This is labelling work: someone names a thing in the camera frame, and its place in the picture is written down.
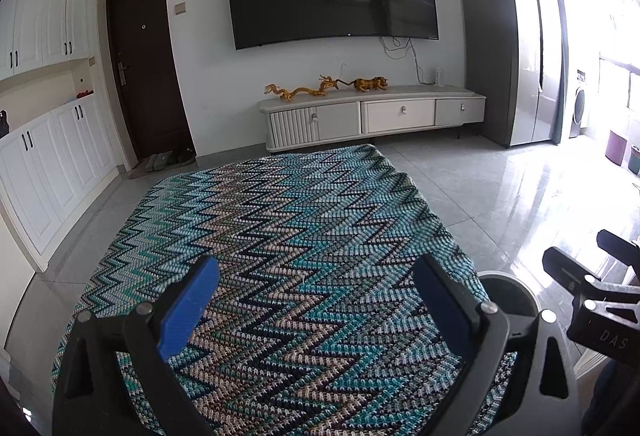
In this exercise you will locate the small red item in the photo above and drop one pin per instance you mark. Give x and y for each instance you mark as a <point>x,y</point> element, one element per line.
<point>84,93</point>

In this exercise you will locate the grey double-door refrigerator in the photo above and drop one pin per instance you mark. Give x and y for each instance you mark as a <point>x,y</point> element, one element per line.
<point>500,56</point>

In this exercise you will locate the grey slipper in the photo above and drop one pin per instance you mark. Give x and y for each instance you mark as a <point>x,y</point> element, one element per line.
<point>151,164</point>
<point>164,160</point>

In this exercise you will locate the zigzag knitted blanket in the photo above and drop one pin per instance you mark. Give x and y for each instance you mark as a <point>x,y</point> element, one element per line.
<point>300,266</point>

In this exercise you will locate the white television cabinet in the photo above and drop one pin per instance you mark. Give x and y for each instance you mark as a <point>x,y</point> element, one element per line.
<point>400,114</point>

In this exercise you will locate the cream side cabinet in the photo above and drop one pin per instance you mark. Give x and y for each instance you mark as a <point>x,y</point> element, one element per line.
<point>589,362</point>

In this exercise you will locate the dark blue clothing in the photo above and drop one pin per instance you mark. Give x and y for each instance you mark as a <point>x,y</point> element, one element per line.
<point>615,401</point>

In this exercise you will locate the dark brown door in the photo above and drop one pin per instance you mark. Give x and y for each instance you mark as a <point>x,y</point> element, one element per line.
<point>145,66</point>

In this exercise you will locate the white lower cabinet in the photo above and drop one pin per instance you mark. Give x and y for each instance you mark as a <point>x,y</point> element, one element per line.
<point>50,166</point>

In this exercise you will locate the black bag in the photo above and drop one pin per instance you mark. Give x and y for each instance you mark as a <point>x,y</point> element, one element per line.
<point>3,125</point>

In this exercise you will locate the dark shoe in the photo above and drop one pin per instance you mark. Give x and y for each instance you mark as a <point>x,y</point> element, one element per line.
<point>188,153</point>
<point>175,157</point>

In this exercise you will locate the white upper cabinet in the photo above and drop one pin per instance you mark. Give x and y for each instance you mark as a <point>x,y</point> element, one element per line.
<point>45,16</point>

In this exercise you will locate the wall switch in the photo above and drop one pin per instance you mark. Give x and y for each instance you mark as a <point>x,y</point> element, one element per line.
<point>179,8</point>

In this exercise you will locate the white router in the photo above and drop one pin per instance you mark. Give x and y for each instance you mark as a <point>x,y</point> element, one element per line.
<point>438,76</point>

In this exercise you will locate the balcony window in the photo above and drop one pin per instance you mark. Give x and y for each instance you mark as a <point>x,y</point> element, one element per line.
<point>620,61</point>

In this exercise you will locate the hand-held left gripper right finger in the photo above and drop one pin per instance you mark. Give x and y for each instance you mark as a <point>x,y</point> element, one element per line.
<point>442,308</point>

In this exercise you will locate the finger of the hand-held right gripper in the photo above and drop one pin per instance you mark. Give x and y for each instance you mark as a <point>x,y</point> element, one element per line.
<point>567,266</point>
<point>620,246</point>

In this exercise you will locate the purple bin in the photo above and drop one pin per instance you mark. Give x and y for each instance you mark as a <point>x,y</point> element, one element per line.
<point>616,149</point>

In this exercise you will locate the white round waste bin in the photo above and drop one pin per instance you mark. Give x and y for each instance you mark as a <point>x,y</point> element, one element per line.
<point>500,291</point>

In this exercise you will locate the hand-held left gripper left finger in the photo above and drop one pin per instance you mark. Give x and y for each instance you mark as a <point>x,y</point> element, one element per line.
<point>187,308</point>

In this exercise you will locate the golden dragon figurine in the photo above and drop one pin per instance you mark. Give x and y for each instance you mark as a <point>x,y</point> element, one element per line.
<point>300,92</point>

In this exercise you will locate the washing machine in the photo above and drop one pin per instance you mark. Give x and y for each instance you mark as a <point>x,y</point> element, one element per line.
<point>580,106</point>

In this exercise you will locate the shoes on door mat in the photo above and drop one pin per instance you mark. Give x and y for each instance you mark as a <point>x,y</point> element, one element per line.
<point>137,174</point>

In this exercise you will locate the teal bin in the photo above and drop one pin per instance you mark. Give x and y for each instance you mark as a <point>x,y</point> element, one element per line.
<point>634,160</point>

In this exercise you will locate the golden tiger figurine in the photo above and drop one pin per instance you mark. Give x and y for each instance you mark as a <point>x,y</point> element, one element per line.
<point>370,84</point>

